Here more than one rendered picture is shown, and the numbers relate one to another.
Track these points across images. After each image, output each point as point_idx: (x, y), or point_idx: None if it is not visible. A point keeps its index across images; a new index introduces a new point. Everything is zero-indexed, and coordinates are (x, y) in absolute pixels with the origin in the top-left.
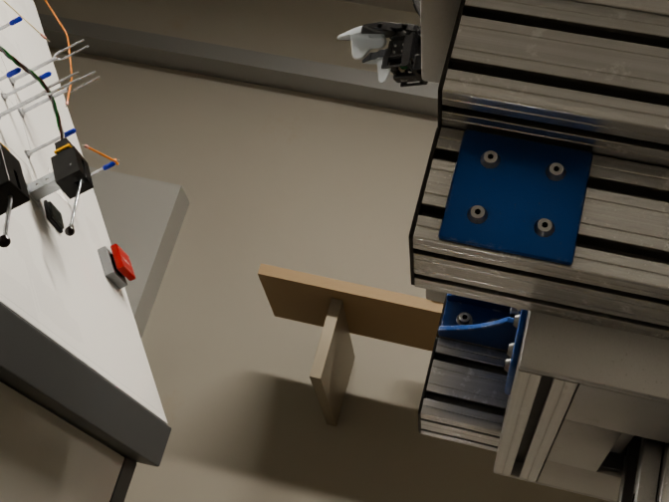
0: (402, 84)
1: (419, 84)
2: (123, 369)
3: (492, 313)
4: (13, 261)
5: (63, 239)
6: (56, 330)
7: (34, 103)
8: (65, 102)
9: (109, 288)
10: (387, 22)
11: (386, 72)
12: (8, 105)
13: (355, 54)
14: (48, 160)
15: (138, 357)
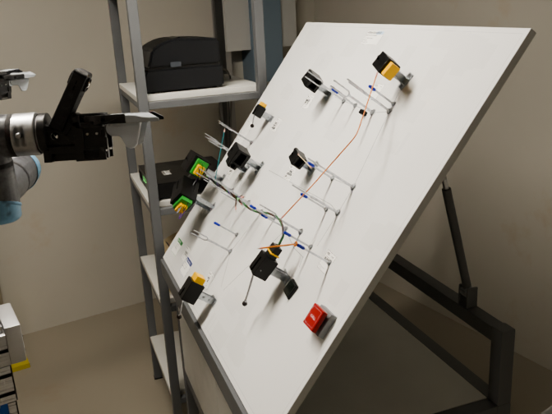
0: (104, 157)
1: (85, 160)
2: (259, 393)
3: None
4: (232, 320)
5: (288, 303)
6: (226, 357)
7: (372, 190)
8: (449, 154)
9: (307, 338)
10: None
11: (126, 138)
12: (327, 213)
13: (140, 140)
14: (336, 242)
15: (286, 392)
